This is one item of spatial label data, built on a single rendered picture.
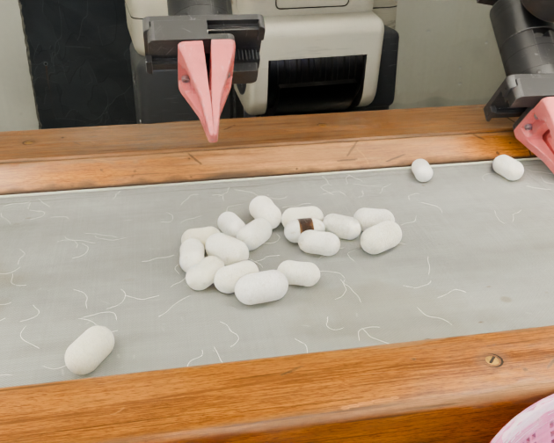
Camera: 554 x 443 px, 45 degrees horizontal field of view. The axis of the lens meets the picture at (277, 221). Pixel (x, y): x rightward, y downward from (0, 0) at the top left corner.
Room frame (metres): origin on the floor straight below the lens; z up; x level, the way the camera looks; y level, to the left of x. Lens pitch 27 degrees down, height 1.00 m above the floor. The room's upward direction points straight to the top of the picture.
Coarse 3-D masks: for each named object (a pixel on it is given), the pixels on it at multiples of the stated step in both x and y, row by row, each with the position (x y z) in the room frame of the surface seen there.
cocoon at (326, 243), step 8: (304, 232) 0.46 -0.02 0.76; (312, 232) 0.46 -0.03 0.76; (320, 232) 0.46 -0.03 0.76; (328, 232) 0.46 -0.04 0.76; (304, 240) 0.45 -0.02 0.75; (312, 240) 0.45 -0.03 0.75; (320, 240) 0.45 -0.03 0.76; (328, 240) 0.45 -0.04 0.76; (336, 240) 0.45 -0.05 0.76; (304, 248) 0.45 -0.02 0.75; (312, 248) 0.45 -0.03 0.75; (320, 248) 0.45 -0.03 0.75; (328, 248) 0.45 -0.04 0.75; (336, 248) 0.45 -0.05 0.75
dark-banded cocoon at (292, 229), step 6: (288, 222) 0.48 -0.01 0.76; (294, 222) 0.48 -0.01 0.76; (318, 222) 0.48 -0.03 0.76; (288, 228) 0.47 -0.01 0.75; (294, 228) 0.47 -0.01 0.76; (318, 228) 0.47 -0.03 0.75; (324, 228) 0.48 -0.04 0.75; (288, 234) 0.47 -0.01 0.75; (294, 234) 0.47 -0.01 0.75; (288, 240) 0.47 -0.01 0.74; (294, 240) 0.47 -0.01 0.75
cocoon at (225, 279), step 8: (232, 264) 0.41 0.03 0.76; (240, 264) 0.41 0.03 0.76; (248, 264) 0.41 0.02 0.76; (216, 272) 0.40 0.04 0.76; (224, 272) 0.40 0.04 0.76; (232, 272) 0.40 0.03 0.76; (240, 272) 0.40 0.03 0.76; (248, 272) 0.40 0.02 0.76; (216, 280) 0.40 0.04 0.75; (224, 280) 0.40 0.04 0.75; (232, 280) 0.40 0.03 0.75; (224, 288) 0.39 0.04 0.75; (232, 288) 0.40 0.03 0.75
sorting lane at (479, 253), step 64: (64, 192) 0.57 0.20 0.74; (128, 192) 0.57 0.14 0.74; (192, 192) 0.57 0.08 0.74; (256, 192) 0.57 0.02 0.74; (320, 192) 0.57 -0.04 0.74; (384, 192) 0.57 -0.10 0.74; (448, 192) 0.57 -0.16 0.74; (512, 192) 0.57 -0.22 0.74; (0, 256) 0.45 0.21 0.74; (64, 256) 0.45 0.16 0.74; (128, 256) 0.45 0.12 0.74; (256, 256) 0.45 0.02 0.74; (320, 256) 0.45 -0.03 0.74; (384, 256) 0.45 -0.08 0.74; (448, 256) 0.45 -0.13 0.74; (512, 256) 0.45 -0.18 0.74; (0, 320) 0.37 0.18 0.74; (64, 320) 0.37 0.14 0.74; (128, 320) 0.37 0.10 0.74; (192, 320) 0.37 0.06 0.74; (256, 320) 0.37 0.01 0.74; (320, 320) 0.37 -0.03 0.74; (384, 320) 0.37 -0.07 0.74; (448, 320) 0.37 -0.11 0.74; (512, 320) 0.37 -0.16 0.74; (0, 384) 0.31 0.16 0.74
